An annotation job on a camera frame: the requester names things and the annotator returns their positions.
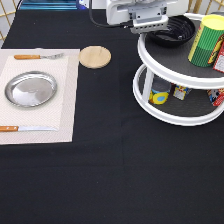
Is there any green yellow cylindrical can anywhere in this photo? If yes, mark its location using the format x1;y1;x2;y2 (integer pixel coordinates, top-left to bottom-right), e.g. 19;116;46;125
188;14;224;67

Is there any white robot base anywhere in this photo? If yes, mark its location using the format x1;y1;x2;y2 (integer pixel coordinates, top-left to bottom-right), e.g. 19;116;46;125
79;0;106;9

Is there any white two-tier lazy Susan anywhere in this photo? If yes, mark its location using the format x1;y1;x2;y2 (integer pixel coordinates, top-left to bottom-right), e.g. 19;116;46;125
132;12;224;127

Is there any round wooden coaster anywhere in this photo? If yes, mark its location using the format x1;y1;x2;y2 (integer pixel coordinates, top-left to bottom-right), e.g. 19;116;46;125
79;46;111;69

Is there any beige woven placemat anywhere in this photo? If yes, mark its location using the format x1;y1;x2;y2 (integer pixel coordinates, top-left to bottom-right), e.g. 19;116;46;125
0;48;79;145

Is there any wooden handled fork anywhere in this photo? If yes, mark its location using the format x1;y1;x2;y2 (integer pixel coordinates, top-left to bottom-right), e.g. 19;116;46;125
14;53;64;60

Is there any wooden handled knife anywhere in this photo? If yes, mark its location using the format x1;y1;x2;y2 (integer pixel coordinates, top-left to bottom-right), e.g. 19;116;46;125
0;126;57;132

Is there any black ribbed bowl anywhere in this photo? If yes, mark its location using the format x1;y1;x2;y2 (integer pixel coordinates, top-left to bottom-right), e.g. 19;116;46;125
147;15;195;48

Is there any red raisins box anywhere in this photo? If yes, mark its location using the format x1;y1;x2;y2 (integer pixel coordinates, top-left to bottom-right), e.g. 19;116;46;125
213;34;224;73

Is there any blue yellow can lower tier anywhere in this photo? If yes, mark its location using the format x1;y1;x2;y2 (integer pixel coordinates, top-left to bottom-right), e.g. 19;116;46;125
149;77;171;105

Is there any round silver metal plate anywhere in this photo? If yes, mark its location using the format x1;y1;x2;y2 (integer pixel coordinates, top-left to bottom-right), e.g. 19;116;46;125
4;71;58;108

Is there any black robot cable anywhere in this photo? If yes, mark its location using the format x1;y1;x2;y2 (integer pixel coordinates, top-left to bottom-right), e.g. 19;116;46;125
87;0;134;30

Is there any red box lower tier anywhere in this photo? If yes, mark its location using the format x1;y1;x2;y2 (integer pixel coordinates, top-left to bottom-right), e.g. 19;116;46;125
207;88;224;106

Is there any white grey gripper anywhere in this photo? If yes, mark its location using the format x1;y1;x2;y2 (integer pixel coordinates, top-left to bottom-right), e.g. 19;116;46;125
106;0;189;34

